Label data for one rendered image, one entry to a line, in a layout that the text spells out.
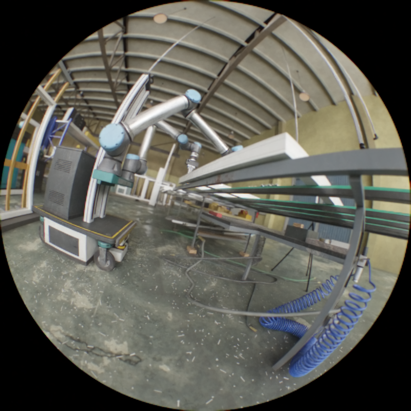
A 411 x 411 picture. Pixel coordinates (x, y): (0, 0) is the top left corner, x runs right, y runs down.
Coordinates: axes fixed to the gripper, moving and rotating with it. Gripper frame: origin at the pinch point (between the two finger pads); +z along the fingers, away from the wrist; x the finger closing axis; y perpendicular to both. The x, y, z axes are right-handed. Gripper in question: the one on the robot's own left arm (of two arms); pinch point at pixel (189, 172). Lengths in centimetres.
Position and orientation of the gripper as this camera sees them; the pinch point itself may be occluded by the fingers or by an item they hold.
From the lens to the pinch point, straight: 140.5
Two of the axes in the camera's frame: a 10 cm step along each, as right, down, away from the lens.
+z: -2.5, 9.7, -0.1
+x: 8.9, 2.3, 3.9
